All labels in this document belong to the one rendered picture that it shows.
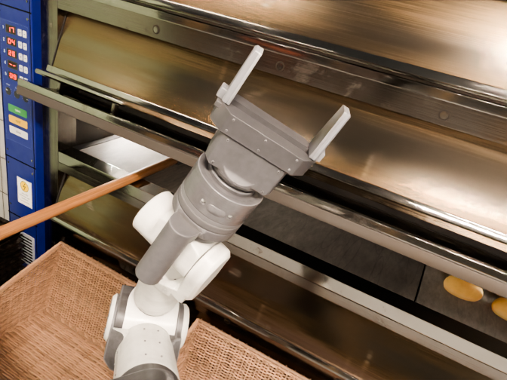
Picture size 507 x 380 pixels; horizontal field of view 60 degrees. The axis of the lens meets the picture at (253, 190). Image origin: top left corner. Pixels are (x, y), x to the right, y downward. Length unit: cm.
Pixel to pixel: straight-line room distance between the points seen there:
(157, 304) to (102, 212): 88
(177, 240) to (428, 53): 64
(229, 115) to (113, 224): 112
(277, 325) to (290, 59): 72
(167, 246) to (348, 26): 65
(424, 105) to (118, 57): 82
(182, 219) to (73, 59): 100
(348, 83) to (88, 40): 78
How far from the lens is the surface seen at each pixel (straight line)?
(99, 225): 156
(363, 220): 91
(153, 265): 53
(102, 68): 136
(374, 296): 116
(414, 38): 96
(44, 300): 182
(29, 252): 189
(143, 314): 76
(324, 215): 93
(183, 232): 49
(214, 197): 47
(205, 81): 116
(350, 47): 97
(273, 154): 46
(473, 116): 97
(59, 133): 159
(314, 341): 128
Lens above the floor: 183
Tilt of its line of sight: 26 degrees down
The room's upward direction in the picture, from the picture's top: 12 degrees clockwise
